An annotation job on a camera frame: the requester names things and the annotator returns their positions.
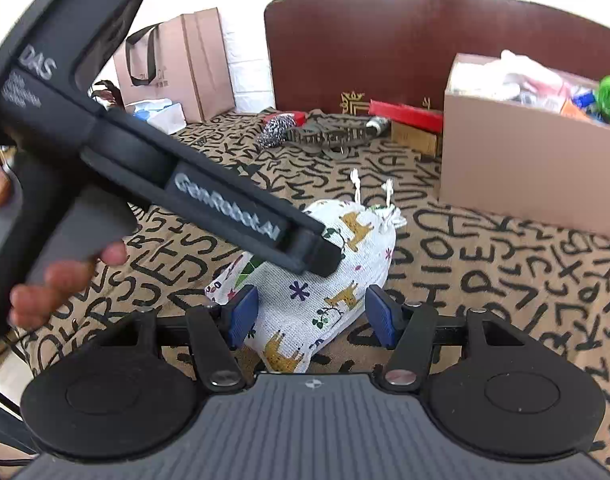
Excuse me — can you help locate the white blue tissue pack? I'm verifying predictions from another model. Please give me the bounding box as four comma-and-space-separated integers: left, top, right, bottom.
124, 100, 187, 136

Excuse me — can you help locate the olive woven belt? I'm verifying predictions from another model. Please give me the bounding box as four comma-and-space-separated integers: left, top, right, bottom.
285, 111, 375, 162

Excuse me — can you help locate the person's left hand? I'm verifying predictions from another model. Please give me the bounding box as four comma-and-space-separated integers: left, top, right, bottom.
0, 159, 129, 330

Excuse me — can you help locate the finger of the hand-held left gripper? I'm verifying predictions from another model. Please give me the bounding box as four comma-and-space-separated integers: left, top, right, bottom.
277, 221, 345, 279

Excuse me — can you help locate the white plastic bag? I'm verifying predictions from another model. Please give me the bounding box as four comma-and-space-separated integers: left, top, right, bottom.
465, 50, 578, 106

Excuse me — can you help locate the small brown box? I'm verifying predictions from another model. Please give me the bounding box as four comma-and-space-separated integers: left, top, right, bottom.
391, 120, 444, 158

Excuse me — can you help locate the steel wool scrubber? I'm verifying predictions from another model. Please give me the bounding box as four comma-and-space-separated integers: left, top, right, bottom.
257, 112, 308, 150

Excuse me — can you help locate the brown letter print blanket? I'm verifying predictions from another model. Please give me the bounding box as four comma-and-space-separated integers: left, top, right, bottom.
15, 107, 610, 480

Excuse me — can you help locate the brown cardboard box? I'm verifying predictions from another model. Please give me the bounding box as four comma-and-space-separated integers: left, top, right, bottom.
437, 52, 610, 241

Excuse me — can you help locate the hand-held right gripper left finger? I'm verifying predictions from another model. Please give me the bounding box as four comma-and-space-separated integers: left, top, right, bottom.
88, 284, 260, 392

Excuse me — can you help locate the pink paper shopping bag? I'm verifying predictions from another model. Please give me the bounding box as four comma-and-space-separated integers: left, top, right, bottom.
112, 7, 238, 127

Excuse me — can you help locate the dark red wooden headboard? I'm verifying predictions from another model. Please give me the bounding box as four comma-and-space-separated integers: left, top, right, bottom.
263, 0, 610, 117

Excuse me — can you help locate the red and black box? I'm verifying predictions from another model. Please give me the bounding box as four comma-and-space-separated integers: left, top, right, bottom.
367, 100, 446, 134

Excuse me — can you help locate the animal print drawstring bag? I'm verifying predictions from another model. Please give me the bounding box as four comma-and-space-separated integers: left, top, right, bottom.
205, 169, 410, 374

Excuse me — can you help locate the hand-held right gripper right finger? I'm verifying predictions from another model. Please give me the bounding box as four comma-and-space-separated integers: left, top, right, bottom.
365, 285, 530, 392

